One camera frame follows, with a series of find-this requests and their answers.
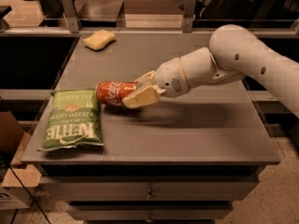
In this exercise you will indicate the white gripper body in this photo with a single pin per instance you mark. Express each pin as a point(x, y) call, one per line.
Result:
point(169, 77)

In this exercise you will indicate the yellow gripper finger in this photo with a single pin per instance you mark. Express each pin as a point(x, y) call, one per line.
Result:
point(142, 96)
point(148, 78)

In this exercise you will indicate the red coke can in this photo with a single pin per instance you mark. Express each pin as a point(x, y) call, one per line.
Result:
point(112, 92)

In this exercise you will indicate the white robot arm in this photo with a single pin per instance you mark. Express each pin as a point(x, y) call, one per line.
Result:
point(233, 53)

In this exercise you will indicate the green jalapeno chip bag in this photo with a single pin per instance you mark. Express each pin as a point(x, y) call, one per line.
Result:
point(74, 120)

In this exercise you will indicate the yellow sponge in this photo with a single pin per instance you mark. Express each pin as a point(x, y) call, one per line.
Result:
point(99, 40)

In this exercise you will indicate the upper cabinet drawer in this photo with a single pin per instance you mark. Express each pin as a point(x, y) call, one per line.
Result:
point(87, 189)

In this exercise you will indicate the cabinet drawer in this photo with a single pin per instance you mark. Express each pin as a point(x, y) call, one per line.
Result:
point(87, 189)
point(149, 211)

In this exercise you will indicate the dark backpack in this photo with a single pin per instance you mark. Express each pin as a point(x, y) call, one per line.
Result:
point(231, 9)

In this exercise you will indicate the lower cabinet drawer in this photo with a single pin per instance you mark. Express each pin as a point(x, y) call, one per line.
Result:
point(149, 211)

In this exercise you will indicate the cardboard box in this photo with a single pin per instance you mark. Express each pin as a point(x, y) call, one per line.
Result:
point(18, 180)

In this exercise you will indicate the right metal bracket post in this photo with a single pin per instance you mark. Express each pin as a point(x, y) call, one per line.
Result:
point(187, 20)

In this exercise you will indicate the metal bracket post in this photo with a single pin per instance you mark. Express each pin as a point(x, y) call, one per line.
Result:
point(187, 20)
point(71, 15)

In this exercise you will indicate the left metal bracket post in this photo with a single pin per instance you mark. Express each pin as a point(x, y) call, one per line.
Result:
point(71, 15)

